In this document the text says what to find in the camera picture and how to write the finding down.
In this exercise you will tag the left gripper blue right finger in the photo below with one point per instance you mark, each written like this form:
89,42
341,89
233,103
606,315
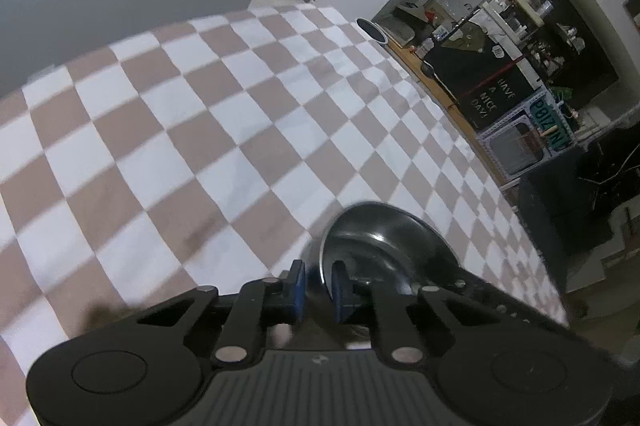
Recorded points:
342,292

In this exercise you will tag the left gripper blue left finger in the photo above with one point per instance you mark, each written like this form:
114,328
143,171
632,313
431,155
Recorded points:
295,291

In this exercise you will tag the round steel bowl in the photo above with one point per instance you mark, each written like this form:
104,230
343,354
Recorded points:
379,242

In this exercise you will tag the checkered tablecloth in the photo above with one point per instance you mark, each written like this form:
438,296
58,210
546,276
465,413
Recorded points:
212,152

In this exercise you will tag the dark blue cushioned bench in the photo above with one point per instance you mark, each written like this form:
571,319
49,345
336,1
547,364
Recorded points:
566,204

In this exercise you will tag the poizon cardboard box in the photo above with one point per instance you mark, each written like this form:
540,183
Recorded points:
532,133

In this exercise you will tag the black have a nice day sign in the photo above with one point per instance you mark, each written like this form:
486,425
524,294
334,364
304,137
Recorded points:
492,99

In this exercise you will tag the dark grey trash bin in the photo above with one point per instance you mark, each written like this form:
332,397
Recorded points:
373,30

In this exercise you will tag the white shelf rack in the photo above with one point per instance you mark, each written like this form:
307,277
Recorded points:
518,19

